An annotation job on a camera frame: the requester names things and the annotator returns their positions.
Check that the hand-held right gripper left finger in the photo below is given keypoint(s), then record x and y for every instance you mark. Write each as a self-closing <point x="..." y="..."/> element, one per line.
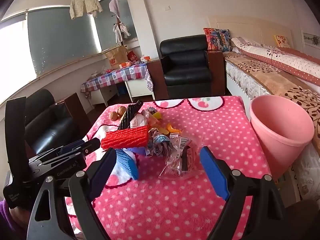
<point x="105" y="172"/>

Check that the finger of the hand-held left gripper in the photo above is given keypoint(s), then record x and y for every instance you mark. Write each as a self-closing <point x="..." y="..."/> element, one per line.
<point x="91" y="145"/>
<point x="75" y="145"/>

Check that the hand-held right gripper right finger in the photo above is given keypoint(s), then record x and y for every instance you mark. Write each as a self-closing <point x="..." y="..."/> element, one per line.
<point x="215" y="172"/>

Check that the blue foam net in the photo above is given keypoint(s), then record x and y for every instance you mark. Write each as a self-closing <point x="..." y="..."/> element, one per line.
<point x="127" y="162"/>

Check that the red foam net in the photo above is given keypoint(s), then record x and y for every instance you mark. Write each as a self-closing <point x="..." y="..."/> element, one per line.
<point x="125" y="137"/>

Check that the clear plastic bag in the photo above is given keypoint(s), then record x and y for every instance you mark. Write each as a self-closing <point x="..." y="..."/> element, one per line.
<point x="172" y="162"/>

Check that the black foam net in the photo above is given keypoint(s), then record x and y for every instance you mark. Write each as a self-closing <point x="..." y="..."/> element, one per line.
<point x="128" y="116"/>

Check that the white paper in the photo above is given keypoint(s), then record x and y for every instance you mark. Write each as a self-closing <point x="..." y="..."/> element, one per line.
<point x="138" y="121"/>

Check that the yellow plastic bag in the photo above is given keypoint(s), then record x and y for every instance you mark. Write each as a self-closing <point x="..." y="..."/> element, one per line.
<point x="172" y="130"/>

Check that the blue-white wrapper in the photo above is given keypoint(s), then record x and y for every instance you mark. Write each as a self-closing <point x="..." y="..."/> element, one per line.
<point x="158" y="145"/>

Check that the small foil wrapper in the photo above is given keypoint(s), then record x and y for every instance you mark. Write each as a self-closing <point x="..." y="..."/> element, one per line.
<point x="150" y="110"/>

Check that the pink plastic bin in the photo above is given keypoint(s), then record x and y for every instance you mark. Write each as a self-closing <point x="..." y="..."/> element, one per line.
<point x="275" y="135"/>

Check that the yellow foam net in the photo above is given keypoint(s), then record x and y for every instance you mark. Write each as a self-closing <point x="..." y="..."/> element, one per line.
<point x="157" y="116"/>

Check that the person's left forearm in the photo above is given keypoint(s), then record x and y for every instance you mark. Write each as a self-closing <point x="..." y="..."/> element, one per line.
<point x="5" y="217"/>

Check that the black leather armchair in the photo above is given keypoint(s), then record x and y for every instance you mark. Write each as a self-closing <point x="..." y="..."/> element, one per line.
<point x="50" y="130"/>
<point x="185" y="62"/>

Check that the brown walnut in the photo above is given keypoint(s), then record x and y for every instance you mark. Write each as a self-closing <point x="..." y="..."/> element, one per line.
<point x="113" y="115"/>
<point x="122" y="110"/>

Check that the white desk with drawers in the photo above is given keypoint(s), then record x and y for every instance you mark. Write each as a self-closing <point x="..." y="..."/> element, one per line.
<point x="100" y="96"/>

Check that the pink polka-dot blanket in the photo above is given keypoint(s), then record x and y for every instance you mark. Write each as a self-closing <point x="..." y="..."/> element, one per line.
<point x="162" y="205"/>

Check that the blue box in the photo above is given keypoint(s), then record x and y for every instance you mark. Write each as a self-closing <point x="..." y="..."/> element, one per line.
<point x="121" y="90"/>

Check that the checked tablecloth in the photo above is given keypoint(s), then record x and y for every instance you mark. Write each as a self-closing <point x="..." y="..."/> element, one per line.
<point x="117" y="76"/>

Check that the patterned hanging cloth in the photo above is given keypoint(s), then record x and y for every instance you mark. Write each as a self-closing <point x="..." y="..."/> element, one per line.
<point x="149" y="80"/>

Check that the brown paper bag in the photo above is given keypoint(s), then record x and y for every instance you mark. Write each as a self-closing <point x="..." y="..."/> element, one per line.
<point x="117" y="56"/>

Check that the red bag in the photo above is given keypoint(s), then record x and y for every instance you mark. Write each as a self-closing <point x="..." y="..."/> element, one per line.
<point x="132" y="56"/>

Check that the bed with leaf-pattern cover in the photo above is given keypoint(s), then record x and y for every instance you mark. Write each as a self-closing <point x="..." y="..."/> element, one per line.
<point x="250" y="80"/>

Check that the white and orange box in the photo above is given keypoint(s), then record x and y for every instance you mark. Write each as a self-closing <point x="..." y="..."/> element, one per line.
<point x="145" y="58"/>

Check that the grey roller blind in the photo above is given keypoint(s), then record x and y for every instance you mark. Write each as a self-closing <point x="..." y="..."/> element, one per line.
<point x="127" y="12"/>
<point x="57" y="42"/>

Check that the white hanging garments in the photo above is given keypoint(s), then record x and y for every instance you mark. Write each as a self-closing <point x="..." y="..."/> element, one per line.
<point x="120" y="31"/>

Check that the white pink dotted quilt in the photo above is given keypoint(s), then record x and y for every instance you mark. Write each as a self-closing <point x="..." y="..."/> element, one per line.
<point x="275" y="57"/>

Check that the colourful printed cushion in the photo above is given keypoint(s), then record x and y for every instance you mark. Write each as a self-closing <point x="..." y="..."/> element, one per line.
<point x="216" y="38"/>

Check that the cream knitted cardigan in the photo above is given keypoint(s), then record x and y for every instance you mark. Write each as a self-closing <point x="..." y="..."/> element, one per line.
<point x="80" y="5"/>

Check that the pink hanging cloth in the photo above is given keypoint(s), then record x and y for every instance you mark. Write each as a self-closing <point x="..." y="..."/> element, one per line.
<point x="113" y="5"/>

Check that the yellow flowered cushion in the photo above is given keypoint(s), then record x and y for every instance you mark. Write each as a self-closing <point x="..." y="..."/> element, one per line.
<point x="281" y="41"/>

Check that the white wardrobe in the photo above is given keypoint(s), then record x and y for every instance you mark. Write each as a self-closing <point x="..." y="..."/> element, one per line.
<point x="310" y="37"/>

